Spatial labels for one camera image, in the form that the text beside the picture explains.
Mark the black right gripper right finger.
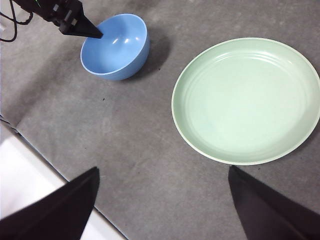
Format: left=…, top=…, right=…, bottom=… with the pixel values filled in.
left=228, top=165, right=320, bottom=240

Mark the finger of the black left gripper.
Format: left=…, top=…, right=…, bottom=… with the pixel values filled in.
left=61, top=3, right=104, bottom=40

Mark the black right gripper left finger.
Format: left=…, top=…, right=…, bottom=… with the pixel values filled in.
left=0, top=166, right=100, bottom=240

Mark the blue ribbed bowl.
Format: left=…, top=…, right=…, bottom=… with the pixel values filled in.
left=80, top=13, right=151, bottom=81

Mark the pale green round plate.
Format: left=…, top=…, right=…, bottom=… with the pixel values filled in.
left=171, top=37, right=320, bottom=166

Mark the black cable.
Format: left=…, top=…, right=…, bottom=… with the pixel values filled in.
left=0, top=12, right=35, bottom=25
left=0, top=0, right=18, bottom=43

